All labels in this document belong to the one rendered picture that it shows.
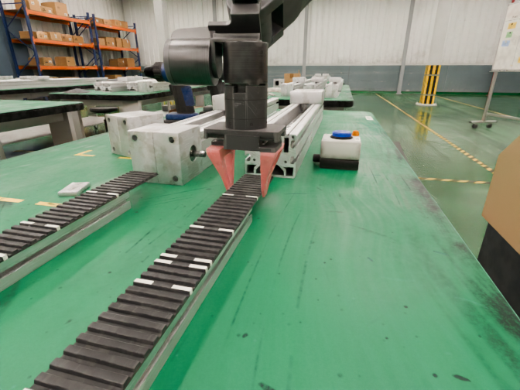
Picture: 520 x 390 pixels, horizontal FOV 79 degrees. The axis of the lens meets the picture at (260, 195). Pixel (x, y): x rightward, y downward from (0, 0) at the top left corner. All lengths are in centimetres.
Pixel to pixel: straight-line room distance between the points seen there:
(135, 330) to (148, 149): 41
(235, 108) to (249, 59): 6
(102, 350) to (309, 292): 18
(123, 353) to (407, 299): 24
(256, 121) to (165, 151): 22
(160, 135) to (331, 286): 39
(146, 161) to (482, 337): 53
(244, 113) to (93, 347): 29
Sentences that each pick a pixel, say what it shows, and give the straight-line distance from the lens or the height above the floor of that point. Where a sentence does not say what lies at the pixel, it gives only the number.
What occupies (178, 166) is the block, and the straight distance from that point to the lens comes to 58.
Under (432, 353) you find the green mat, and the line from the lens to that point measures 29.
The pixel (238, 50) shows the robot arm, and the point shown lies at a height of 100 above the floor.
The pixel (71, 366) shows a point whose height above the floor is 81.
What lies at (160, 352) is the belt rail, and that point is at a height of 79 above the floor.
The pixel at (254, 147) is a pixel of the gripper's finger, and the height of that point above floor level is 88.
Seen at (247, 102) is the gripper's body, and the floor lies 94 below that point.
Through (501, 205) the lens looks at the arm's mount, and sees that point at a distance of 51.
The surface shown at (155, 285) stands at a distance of 28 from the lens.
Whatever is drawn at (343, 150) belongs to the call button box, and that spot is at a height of 82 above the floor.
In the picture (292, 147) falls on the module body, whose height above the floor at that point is 84.
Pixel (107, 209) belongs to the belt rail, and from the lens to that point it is 48.
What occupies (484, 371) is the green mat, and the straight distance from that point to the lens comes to 30.
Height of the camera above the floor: 97
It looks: 22 degrees down
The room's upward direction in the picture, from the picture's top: straight up
